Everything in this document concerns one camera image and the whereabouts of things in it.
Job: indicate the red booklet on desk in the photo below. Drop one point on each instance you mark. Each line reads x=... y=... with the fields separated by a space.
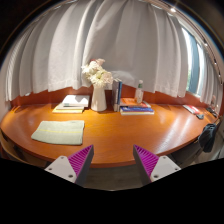
x=192 y=109

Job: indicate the blue flat book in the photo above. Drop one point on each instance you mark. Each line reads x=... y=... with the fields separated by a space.
x=136 y=109

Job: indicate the window with frame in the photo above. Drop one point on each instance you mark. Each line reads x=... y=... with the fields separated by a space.
x=196 y=64

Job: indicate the upright blue book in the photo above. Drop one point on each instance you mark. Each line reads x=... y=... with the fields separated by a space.
x=119 y=92

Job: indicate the clear plastic bottle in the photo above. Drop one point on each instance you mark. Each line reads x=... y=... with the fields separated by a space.
x=139 y=92

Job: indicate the yellow-green flat book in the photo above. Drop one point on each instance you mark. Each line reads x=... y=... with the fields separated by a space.
x=60 y=108

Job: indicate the white ribbed vase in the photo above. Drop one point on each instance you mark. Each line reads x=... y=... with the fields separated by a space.
x=98 y=102

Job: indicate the light green folded towel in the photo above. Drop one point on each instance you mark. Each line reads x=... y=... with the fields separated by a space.
x=60 y=132

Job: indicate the orange flat book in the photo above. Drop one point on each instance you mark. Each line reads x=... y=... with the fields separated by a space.
x=131 y=102

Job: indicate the dark object at desk end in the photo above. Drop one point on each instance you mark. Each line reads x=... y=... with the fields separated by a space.
x=210 y=110

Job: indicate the white book on top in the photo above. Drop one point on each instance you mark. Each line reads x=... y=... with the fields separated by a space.
x=76 y=100

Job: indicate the upright grey book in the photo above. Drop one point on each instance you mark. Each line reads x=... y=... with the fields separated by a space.
x=115 y=91

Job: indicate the white bottom flat book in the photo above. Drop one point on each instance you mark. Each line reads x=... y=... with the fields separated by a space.
x=137 y=113

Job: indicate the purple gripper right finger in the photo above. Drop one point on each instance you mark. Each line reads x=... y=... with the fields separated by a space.
x=152 y=167

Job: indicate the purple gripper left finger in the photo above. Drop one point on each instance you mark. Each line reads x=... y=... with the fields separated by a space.
x=73 y=168

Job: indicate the white flower bouquet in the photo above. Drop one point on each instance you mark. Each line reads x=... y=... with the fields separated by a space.
x=96 y=74

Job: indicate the white curtain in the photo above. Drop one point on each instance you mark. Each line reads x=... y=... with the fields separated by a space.
x=138 y=42

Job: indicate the small dark device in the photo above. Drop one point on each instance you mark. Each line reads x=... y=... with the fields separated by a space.
x=200 y=116

